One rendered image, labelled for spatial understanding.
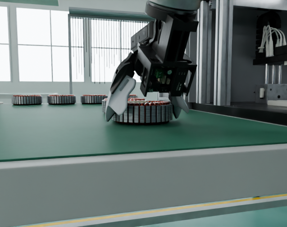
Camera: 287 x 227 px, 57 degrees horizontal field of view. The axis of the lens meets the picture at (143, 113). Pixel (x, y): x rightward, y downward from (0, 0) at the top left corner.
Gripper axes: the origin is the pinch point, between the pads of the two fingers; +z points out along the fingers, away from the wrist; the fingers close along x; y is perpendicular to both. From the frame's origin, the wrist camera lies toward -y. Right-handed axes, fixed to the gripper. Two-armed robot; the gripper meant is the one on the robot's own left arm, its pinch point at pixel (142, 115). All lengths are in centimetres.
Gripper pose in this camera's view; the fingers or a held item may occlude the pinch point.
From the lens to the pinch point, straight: 48.7
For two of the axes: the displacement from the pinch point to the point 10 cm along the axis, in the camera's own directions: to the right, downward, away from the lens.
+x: 9.4, -0.3, 3.4
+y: 3.0, 5.7, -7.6
